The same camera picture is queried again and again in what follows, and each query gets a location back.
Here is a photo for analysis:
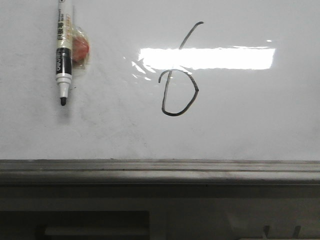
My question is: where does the red magnet taped to marker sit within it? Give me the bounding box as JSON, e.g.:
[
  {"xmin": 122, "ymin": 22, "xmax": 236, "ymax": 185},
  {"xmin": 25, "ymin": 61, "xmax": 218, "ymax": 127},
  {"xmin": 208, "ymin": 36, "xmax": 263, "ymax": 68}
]
[{"xmin": 72, "ymin": 25, "xmax": 91, "ymax": 70}]

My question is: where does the black and white whiteboard marker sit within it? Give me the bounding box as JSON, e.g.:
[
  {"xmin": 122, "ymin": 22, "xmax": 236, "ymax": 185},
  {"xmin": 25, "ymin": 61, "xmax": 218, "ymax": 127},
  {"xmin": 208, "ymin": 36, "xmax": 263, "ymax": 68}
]
[{"xmin": 55, "ymin": 0, "xmax": 74, "ymax": 106}]

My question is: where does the white whiteboard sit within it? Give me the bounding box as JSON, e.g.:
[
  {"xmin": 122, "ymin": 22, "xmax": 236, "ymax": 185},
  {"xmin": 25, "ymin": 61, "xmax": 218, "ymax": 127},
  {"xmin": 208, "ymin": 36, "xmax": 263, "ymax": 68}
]
[{"xmin": 0, "ymin": 0, "xmax": 320, "ymax": 161}]

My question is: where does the grey cabinet under whiteboard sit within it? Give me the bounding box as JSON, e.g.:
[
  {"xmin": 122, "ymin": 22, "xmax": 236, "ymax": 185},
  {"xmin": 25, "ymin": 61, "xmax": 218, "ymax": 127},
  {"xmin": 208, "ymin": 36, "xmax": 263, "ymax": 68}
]
[{"xmin": 0, "ymin": 185, "xmax": 320, "ymax": 240}]

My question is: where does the silver bar handle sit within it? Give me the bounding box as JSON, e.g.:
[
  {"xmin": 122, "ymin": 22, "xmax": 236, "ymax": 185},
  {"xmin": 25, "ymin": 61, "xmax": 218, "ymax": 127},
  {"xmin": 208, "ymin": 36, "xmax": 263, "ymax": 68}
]
[{"xmin": 44, "ymin": 226, "xmax": 150, "ymax": 236}]

